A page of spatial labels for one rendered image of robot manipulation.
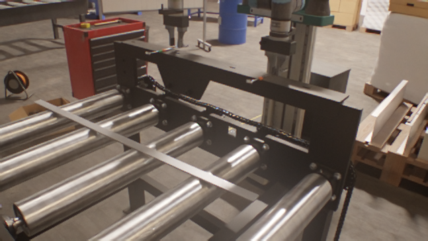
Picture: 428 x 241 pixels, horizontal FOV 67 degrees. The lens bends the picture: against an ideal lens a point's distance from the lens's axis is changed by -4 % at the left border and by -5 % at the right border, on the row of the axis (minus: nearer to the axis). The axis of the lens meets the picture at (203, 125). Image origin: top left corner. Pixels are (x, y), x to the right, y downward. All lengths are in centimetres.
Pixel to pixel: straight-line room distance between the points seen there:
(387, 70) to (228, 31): 334
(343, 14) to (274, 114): 697
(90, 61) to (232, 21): 392
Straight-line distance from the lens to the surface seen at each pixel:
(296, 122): 259
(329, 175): 127
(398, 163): 294
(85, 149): 148
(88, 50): 347
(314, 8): 214
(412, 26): 450
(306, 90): 123
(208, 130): 153
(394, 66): 468
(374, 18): 946
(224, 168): 120
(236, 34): 691
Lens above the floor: 158
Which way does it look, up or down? 27 degrees down
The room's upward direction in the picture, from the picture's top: 1 degrees clockwise
